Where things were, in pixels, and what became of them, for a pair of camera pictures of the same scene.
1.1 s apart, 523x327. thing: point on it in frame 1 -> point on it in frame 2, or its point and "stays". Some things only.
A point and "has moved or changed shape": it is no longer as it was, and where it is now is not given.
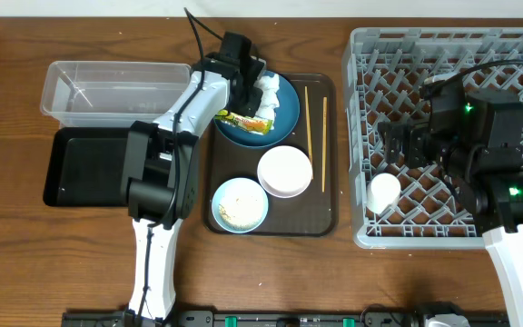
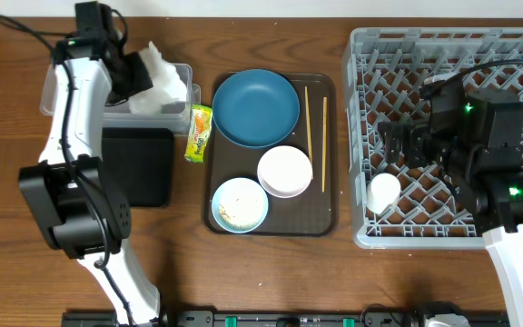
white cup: x=383 y=193 stays
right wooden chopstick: x=324 y=139 stays
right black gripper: x=416 y=133 stays
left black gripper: x=247 y=101 -> x=136 y=78
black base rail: x=382 y=318 stays
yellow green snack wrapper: x=248 y=123 has moved or changed shape
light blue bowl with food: x=240 y=205 stays
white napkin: x=269 y=85 -> x=166 y=84
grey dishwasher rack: x=384 y=70 stays
